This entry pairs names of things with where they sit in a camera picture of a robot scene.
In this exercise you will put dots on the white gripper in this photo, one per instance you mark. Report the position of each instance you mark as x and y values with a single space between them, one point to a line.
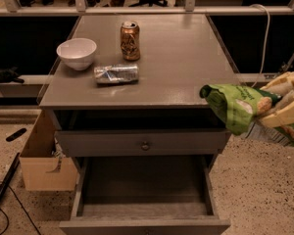
285 114

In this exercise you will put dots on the green rice chip bag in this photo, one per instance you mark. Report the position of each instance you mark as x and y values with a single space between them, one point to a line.
240 108

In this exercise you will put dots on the grey drawer cabinet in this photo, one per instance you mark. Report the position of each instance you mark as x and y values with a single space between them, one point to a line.
179 55

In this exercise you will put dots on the grey upper drawer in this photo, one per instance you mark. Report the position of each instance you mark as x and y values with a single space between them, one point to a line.
166 142

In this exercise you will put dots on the grey open middle drawer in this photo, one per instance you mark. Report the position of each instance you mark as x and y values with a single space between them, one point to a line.
157 195

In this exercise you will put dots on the black bag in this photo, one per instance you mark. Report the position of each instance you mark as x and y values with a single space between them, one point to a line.
10 75

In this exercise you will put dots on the silver lying can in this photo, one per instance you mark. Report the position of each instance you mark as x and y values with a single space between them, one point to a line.
115 74

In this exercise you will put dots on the gold soda can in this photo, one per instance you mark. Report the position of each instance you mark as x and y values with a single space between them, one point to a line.
130 40

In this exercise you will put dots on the white bowl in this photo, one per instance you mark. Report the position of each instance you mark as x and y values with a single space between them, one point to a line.
77 53

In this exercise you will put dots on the cardboard box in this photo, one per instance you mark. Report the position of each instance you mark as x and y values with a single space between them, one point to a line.
44 166

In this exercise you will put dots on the black oblong floor object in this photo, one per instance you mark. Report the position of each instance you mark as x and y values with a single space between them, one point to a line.
16 135

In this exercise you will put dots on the black flat bar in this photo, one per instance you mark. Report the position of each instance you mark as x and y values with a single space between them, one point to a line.
9 175

